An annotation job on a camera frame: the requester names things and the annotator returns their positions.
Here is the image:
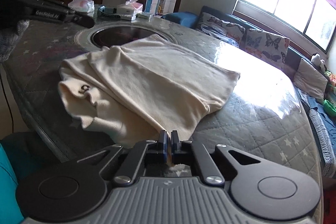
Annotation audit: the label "green plastic bowl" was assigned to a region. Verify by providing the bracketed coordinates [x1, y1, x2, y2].
[323, 100, 336, 118]

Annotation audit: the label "white tissue box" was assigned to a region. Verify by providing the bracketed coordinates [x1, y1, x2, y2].
[116, 0, 143, 21]

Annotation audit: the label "round black induction cooktop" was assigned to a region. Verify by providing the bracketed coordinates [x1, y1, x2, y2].
[88, 25, 174, 48]

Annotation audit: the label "cream beige sweatshirt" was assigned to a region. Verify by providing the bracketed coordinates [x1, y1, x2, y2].
[58, 35, 240, 148]

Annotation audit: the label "soft pack pink tissues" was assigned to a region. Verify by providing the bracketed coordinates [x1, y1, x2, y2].
[68, 0, 95, 14]

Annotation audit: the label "blue corner sofa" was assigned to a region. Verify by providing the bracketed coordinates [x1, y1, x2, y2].
[163, 6, 335, 178]

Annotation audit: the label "blue white toy cabinet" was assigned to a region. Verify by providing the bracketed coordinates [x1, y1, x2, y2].
[145, 0, 161, 15]

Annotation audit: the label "grey knitted sleeve forearm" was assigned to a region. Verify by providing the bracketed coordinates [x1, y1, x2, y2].
[0, 20, 30, 63]

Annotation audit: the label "butterfly pillow upright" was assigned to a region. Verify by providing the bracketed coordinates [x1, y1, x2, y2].
[244, 28, 290, 70]

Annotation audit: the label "panda plush toy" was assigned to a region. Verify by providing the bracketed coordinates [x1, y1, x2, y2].
[310, 53, 326, 73]

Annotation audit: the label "grey quilted star tablecloth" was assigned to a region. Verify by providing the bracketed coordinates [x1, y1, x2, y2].
[2, 13, 324, 214]

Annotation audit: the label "plain grey cushion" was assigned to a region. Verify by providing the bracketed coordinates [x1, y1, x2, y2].
[293, 59, 328, 103]

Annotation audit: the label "butterfly pillow lying left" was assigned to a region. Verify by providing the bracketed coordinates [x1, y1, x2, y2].
[196, 12, 245, 48]

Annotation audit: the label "green card stack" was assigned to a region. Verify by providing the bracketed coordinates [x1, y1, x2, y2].
[136, 12, 153, 20]

